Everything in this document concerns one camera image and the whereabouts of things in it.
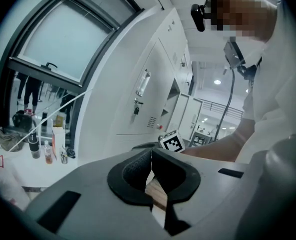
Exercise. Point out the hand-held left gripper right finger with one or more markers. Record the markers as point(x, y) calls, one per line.
point(212, 196)

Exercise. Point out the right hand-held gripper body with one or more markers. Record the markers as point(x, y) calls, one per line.
point(172, 142)

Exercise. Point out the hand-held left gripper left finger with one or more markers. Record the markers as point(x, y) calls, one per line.
point(100, 209)

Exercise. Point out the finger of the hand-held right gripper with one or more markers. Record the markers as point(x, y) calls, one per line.
point(147, 144)

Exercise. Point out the grey metal locker cabinet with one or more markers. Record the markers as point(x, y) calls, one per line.
point(142, 59)

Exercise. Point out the person's right forearm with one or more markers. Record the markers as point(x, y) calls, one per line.
point(220, 146)

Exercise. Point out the small red-capped bottle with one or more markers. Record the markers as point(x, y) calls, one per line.
point(159, 127)

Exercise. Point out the dark desk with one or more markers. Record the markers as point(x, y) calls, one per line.
point(200, 139)

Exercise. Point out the wooden plank platform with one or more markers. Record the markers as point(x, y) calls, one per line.
point(156, 191)

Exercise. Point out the metal railing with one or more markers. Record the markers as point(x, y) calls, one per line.
point(225, 109)

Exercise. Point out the drink can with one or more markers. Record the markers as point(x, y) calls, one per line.
point(64, 156)

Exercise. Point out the orange drink bottle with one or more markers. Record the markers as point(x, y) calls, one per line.
point(48, 154)

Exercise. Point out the white carton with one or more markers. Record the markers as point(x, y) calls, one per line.
point(59, 141)

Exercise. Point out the black flask bottle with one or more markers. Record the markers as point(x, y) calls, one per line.
point(34, 145)

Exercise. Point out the large red-capped water jug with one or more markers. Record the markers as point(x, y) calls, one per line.
point(5, 181)

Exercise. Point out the black chest-mounted device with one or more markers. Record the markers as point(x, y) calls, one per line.
point(233, 54)

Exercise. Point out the khaki bag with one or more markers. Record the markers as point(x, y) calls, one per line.
point(10, 140)

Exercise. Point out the black handbag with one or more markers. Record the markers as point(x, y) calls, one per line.
point(21, 119)

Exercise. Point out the person's light t-shirt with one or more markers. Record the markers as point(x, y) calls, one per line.
point(275, 79)

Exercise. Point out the dark framed window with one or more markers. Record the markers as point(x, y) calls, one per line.
point(63, 39)

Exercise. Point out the person's head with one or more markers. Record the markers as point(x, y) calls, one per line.
point(242, 9)

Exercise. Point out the black head-mounted camera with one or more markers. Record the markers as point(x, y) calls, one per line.
point(197, 16)

